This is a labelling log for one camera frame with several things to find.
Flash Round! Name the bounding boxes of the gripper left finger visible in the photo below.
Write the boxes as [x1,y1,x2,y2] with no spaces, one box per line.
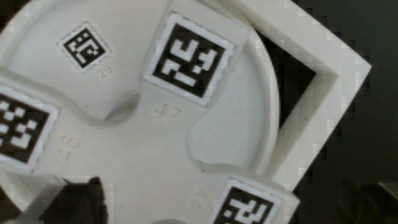
[14,176,108,224]

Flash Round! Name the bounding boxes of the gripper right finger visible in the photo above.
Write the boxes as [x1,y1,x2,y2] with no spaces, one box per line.
[336,180,398,224]

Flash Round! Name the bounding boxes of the white cross-shaped table base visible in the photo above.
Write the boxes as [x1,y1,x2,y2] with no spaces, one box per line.
[0,0,304,224]

